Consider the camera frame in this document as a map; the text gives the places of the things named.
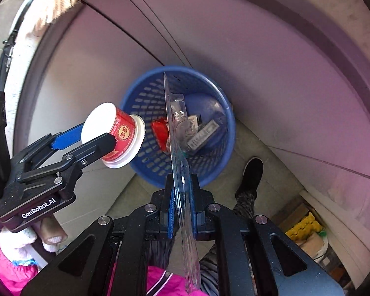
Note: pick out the blue plastic mesh basket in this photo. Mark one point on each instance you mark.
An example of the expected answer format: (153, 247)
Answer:
(148, 104)

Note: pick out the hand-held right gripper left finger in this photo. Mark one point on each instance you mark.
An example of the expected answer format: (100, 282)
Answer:
(172, 212)

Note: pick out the person's left hand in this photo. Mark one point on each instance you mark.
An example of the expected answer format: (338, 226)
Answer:
(54, 236)

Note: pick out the clear plastic blister packaging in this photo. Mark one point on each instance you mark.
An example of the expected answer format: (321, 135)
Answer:
(180, 160)

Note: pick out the person's patterned trouser leg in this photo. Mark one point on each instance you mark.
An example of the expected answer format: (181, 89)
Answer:
(243, 206)

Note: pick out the person's black shoe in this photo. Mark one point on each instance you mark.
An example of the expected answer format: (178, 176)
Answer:
(251, 172)

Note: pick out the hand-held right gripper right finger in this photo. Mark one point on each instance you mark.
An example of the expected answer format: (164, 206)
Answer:
(197, 215)

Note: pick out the green drink carton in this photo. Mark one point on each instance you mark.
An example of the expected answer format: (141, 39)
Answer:
(202, 135)

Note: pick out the red and white paper cup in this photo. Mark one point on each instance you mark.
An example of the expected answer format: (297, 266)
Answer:
(123, 129)

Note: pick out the red plastic food package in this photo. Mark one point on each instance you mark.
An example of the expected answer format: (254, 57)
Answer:
(160, 132)

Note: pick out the person's pink jacket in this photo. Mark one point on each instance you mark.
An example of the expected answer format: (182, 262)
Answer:
(6, 271)

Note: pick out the brown cardboard box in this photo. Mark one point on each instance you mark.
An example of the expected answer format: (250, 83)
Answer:
(288, 217)

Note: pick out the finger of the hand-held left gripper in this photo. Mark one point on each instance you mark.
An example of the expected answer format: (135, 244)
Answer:
(66, 137)
(92, 149)

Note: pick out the white bucket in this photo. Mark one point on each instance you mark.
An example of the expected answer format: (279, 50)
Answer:
(314, 248)

